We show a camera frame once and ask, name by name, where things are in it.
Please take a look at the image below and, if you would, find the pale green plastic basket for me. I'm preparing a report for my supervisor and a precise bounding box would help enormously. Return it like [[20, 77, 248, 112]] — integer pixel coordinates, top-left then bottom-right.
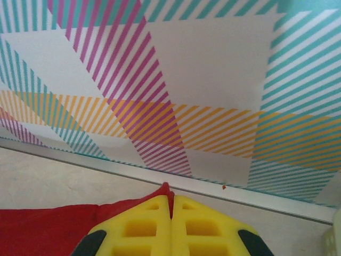
[[322, 209, 341, 256]]

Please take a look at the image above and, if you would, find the red t-shirt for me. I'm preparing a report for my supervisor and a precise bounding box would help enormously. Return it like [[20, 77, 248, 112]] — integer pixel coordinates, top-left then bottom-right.
[[0, 182, 175, 256]]

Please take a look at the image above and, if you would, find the long aluminium wall rail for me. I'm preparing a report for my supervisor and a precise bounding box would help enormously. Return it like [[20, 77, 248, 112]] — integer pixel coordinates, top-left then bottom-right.
[[0, 138, 341, 226]]

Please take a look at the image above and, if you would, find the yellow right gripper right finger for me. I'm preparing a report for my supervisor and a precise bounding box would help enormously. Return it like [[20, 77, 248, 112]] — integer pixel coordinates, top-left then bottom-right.
[[172, 195, 275, 256]]

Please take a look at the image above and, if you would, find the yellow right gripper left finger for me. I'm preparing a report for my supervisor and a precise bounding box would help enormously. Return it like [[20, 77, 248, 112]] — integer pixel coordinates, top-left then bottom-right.
[[71, 194, 174, 256]]

